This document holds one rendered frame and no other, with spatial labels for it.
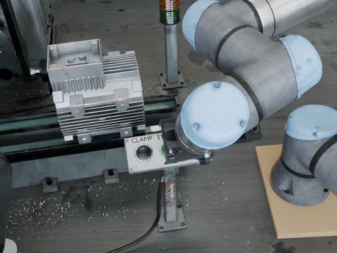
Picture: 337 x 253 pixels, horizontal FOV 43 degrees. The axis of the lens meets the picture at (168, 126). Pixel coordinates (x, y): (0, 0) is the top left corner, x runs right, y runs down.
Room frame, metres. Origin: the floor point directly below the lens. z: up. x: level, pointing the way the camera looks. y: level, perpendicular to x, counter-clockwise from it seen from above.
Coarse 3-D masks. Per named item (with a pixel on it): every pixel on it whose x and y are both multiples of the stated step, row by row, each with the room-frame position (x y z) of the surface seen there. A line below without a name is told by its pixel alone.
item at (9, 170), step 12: (0, 156) 0.57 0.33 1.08; (0, 168) 0.55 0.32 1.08; (0, 180) 0.52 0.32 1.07; (12, 180) 0.57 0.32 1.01; (0, 192) 0.50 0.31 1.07; (0, 204) 0.47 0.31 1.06; (0, 216) 0.45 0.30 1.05; (0, 228) 0.43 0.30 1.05; (0, 240) 0.42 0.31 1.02; (0, 252) 0.42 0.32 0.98
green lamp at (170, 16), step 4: (160, 12) 1.14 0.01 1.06; (164, 12) 1.13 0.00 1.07; (168, 12) 1.13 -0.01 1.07; (172, 12) 1.13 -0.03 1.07; (176, 12) 1.13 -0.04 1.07; (160, 16) 1.14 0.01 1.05; (164, 16) 1.13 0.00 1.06; (168, 16) 1.13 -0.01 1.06; (172, 16) 1.13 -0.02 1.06; (176, 16) 1.13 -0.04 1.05; (160, 20) 1.15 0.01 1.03; (164, 20) 1.13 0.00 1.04; (168, 20) 1.13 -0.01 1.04; (172, 20) 1.13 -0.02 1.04; (176, 20) 1.13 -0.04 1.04
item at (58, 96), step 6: (132, 84) 0.77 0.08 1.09; (138, 84) 0.77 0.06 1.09; (132, 90) 0.77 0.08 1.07; (138, 90) 0.76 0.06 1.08; (54, 96) 0.74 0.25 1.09; (60, 96) 0.74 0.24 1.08; (54, 102) 0.74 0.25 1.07; (60, 102) 0.75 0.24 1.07; (138, 126) 0.77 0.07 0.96; (144, 126) 0.77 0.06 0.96; (66, 138) 0.74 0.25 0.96; (72, 138) 0.74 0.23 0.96
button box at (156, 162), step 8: (144, 136) 0.61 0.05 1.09; (152, 136) 0.61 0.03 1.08; (160, 136) 0.61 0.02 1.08; (128, 144) 0.59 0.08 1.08; (136, 144) 0.59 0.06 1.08; (144, 144) 0.59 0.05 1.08; (152, 144) 0.59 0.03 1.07; (160, 144) 0.59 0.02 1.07; (128, 152) 0.58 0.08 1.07; (152, 152) 0.58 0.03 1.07; (160, 152) 0.58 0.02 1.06; (128, 160) 0.57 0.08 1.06; (136, 160) 0.57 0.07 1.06; (152, 160) 0.57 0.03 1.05; (160, 160) 0.57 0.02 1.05; (192, 160) 0.57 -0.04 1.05; (128, 168) 0.56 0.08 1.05; (136, 168) 0.56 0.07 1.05; (144, 168) 0.56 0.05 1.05; (152, 168) 0.56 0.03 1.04; (160, 168) 0.56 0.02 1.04; (168, 168) 0.58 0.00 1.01
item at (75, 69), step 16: (48, 48) 0.85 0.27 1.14; (64, 48) 0.86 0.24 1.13; (80, 48) 0.87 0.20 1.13; (96, 48) 0.86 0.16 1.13; (48, 64) 0.78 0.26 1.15; (64, 64) 0.82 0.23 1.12; (80, 64) 0.78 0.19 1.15; (96, 64) 0.78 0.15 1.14; (64, 80) 0.77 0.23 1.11; (80, 80) 0.77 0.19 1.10; (96, 80) 0.78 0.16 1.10
